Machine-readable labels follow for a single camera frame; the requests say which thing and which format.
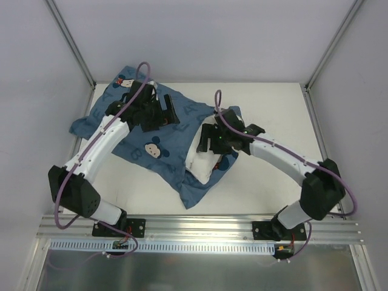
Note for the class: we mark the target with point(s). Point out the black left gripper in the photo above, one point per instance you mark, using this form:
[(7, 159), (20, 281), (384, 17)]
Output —
[(158, 114)]

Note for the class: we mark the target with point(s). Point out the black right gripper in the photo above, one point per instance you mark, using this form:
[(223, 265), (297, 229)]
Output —
[(210, 137)]

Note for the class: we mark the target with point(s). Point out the white pillow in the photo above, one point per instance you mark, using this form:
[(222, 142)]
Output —
[(200, 164)]

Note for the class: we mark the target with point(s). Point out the blue cartoon print pillowcase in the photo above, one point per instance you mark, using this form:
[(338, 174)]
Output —
[(164, 151)]

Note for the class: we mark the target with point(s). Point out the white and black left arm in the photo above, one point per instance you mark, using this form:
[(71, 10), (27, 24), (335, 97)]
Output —
[(71, 185)]

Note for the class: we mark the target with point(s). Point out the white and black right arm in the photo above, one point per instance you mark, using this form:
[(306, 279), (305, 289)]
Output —
[(321, 188)]

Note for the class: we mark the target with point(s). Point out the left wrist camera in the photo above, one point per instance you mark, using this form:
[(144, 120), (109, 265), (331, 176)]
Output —
[(156, 88)]

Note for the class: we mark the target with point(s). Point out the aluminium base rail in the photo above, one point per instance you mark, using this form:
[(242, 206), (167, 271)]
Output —
[(211, 228)]

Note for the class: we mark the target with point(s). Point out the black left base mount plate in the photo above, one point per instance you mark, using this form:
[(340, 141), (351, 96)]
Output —
[(133, 226)]

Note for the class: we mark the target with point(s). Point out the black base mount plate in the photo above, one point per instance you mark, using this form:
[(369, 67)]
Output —
[(133, 226), (267, 231)]

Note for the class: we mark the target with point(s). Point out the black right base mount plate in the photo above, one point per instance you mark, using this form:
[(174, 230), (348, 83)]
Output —
[(267, 231)]

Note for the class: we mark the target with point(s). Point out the left aluminium frame post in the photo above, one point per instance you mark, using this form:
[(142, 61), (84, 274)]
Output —
[(70, 41)]

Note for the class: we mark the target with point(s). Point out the aluminium frame post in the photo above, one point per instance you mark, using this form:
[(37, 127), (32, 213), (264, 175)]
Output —
[(335, 40), (70, 41)]

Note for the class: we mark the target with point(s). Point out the white slotted cable duct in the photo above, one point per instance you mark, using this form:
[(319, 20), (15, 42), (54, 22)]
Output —
[(162, 246)]

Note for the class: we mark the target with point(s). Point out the right aluminium frame post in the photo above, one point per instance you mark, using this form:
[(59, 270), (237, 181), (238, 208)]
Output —
[(335, 40)]

